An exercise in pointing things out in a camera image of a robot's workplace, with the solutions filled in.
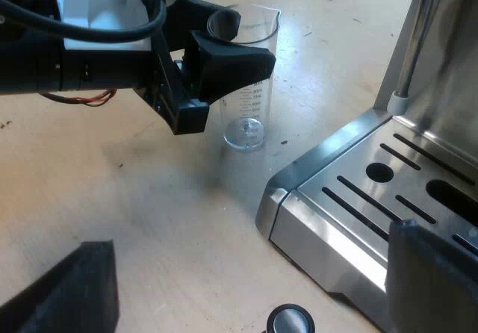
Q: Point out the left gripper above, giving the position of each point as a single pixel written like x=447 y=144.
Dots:
x=175 y=105

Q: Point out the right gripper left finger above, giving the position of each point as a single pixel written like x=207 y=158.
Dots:
x=71 y=292

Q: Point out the clear measuring glass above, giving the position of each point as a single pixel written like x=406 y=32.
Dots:
x=248 y=120

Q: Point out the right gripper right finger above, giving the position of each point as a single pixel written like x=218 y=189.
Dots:
x=433 y=280

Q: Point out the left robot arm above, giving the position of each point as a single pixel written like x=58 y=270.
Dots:
x=45 y=64

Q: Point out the steel espresso machine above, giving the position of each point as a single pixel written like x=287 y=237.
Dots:
x=373 y=206

